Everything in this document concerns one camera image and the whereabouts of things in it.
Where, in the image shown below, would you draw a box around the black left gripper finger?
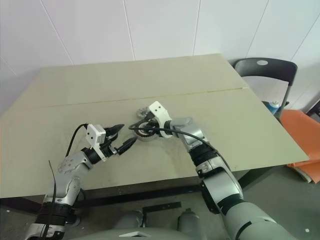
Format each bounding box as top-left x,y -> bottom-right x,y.
116,137 -> 138,155
107,123 -> 125,137

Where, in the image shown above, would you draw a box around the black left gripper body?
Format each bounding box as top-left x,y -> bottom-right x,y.
100,127 -> 120,157

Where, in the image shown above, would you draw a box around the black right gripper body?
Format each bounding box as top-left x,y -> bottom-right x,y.
147,116 -> 164,135

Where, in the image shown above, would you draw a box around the grey scalloped motor lid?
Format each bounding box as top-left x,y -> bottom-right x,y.
135,106 -> 151,119

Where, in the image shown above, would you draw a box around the round motor housing copper windings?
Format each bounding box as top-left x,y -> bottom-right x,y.
131,121 -> 161,143

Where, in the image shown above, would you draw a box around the dark rounded grey shape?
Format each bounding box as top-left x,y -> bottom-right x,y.
116,209 -> 145,229
177,207 -> 200,232

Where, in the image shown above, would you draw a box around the black plastic chair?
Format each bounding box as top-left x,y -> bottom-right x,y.
233,57 -> 299,118

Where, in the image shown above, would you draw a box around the orange box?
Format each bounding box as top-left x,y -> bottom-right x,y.
278,109 -> 320,185

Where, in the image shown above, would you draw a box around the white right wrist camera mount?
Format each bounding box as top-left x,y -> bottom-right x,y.
148,101 -> 176,139

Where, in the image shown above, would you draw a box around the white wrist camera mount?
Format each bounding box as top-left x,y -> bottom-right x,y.
86,124 -> 108,162
148,101 -> 176,139

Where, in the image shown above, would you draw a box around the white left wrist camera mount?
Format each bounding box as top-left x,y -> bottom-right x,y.
86,124 -> 108,162

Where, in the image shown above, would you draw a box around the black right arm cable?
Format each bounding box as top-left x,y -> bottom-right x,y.
128,120 -> 216,154

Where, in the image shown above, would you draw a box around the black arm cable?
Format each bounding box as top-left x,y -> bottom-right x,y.
128,120 -> 216,154
65,123 -> 89,157

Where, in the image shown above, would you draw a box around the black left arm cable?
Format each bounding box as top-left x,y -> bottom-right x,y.
65,123 -> 89,157

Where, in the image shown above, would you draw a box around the black table frame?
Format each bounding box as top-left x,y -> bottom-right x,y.
0,183 -> 206,209

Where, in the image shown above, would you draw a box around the thin black wire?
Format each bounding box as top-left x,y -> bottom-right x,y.
43,160 -> 58,240

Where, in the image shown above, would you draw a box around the black floor bracket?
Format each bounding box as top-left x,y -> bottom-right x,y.
142,201 -> 182,227

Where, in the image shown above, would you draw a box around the dark metal frame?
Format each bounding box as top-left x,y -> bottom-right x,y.
303,89 -> 320,116

